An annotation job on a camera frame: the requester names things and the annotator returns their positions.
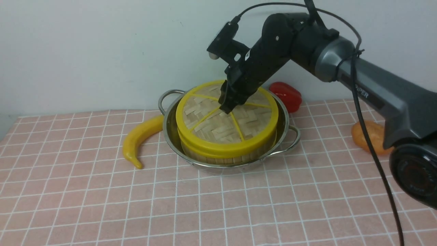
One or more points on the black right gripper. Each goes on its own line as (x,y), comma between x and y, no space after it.
(245,79)

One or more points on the yellow woven steamer lid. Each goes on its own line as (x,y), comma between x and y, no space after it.
(198,114)

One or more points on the yellow bamboo steamer basket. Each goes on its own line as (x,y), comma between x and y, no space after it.
(228,153)

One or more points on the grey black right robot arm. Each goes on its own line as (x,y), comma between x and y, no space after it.
(409,111)

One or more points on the stainless steel pot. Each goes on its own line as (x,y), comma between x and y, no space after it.
(288,136)

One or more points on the red bell pepper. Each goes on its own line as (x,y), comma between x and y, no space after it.
(290,96)

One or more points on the yellow banana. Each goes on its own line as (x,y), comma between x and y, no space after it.
(137,136)

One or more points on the orange potato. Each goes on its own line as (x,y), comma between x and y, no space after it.
(376,135)

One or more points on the pink grid tablecloth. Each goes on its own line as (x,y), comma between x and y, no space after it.
(64,182)

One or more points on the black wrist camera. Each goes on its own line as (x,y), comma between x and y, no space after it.
(224,47)

